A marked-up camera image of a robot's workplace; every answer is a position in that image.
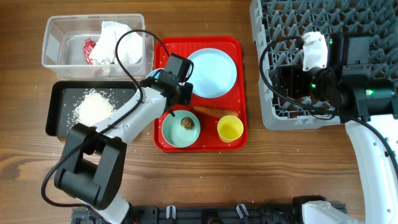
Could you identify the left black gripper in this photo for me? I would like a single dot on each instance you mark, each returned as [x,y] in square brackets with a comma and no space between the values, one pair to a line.
[188,89]

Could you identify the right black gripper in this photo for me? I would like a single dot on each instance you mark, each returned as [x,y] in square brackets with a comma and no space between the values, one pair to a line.
[293,73]

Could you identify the brown food scrap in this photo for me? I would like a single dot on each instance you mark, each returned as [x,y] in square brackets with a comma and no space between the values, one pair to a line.
[187,123]

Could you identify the mint green bowl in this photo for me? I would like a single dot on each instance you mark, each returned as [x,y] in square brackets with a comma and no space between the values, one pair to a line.
[176,134]

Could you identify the orange carrot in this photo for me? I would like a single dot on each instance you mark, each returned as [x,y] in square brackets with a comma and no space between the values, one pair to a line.
[218,113]

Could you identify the yellow plastic cup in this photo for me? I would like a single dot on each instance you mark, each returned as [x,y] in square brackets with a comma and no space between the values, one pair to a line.
[230,128]

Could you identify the white rice pile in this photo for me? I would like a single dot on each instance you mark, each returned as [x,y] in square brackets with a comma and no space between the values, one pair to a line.
[92,107]

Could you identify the light blue bowl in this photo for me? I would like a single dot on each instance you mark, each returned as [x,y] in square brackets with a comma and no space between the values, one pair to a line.
[155,74]

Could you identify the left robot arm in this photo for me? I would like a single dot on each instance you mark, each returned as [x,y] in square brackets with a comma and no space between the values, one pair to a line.
[92,162]

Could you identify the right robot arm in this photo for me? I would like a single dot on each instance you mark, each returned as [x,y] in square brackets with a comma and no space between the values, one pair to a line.
[337,70]

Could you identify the grey dishwasher rack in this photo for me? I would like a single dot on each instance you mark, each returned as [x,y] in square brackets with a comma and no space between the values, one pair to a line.
[272,20]

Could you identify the clear plastic waste bin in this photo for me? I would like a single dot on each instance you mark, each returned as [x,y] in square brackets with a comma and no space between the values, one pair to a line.
[65,37]

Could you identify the red serving tray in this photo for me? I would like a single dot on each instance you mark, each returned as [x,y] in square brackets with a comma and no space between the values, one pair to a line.
[234,100]

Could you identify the large light blue plate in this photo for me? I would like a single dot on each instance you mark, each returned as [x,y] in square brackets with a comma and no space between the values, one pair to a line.
[214,73]

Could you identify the crumpled white paper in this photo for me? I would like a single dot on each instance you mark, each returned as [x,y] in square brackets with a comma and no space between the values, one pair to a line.
[130,49]

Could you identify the black rectangular tray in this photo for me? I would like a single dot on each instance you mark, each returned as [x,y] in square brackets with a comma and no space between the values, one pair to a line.
[61,100]

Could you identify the red crumpled wrapper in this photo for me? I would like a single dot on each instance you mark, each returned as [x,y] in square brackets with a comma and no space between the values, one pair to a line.
[87,49]

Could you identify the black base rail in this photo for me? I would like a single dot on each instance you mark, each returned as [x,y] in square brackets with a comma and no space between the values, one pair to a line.
[264,214]

